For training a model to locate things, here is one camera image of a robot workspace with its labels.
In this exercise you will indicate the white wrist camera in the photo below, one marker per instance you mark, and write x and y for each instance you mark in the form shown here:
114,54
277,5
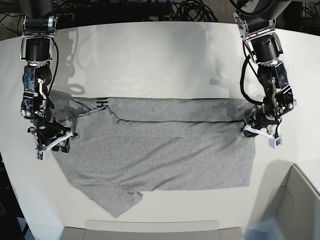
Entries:
42,155
274,142

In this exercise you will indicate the grey tray at front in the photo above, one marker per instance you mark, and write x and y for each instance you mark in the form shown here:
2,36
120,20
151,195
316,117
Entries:
119,230

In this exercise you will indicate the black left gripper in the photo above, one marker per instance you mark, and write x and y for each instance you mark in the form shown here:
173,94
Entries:
259,117

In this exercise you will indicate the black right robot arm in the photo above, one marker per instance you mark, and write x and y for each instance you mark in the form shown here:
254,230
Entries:
37,48

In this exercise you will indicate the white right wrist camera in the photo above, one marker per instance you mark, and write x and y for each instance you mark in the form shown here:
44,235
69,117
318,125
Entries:
42,155

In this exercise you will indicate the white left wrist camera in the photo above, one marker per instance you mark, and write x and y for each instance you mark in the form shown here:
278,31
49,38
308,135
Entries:
274,142

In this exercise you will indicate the blue cloth in corner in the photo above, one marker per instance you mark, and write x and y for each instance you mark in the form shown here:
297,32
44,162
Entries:
262,228

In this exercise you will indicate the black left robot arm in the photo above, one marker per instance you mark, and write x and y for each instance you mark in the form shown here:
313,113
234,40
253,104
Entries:
256,21

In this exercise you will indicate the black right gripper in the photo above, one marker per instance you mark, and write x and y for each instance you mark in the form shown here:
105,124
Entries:
51,135

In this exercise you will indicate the grey T-shirt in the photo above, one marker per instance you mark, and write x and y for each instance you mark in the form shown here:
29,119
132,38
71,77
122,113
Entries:
127,146

